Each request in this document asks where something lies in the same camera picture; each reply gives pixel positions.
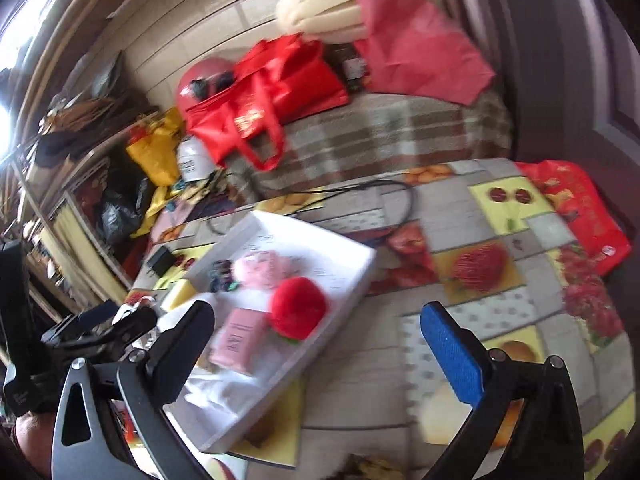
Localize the black power adapter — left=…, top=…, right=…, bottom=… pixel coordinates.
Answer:
left=145, top=246, right=176, bottom=278

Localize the yellow plastic bag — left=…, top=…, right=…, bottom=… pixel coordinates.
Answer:
left=126, top=107, right=184, bottom=186

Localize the red helmet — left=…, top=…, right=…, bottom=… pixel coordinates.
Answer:
left=175, top=56, right=235, bottom=119

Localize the dark purple scrunchie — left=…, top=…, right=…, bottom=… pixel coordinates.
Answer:
left=208, top=260, right=239, bottom=292

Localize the pink tissue pack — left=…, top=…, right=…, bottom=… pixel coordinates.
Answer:
left=207, top=308, right=268, bottom=375

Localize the fruit pattern tablecloth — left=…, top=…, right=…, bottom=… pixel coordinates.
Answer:
left=124, top=156, right=637, bottom=480

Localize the red tote bag with handles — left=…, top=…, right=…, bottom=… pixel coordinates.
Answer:
left=186, top=34, right=349, bottom=171

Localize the white helmet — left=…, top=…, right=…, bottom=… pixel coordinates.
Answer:
left=177, top=136, right=216, bottom=183

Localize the pink fluffy plush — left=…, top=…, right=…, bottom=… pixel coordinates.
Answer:
left=231, top=250, right=293, bottom=290

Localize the cream foam roll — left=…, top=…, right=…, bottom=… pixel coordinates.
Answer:
left=274, top=0, right=367, bottom=44

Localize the red plush apple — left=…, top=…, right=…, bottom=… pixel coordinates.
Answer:
left=268, top=276, right=329, bottom=341

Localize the person's hand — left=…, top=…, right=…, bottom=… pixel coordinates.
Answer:
left=15, top=413, right=55, bottom=479

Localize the white foam tray box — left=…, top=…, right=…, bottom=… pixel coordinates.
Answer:
left=167, top=211, right=375, bottom=453

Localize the red gift bag on chair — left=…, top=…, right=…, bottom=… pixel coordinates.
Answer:
left=515, top=159, right=631, bottom=276

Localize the dull red nonwoven bag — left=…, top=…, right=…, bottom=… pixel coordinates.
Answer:
left=355, top=0, right=495, bottom=106

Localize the white towel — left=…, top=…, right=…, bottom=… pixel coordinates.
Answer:
left=171, top=363, right=288, bottom=427

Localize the black cable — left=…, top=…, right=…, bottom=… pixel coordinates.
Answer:
left=204, top=179, right=417, bottom=238

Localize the black plastic bag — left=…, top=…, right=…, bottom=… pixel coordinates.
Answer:
left=94, top=177, right=155, bottom=246

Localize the metal shelf rack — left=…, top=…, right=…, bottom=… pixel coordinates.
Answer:
left=1, top=126, right=132, bottom=307

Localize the plaid blanket covered furniture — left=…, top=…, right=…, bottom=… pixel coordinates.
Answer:
left=226, top=89, right=513, bottom=203

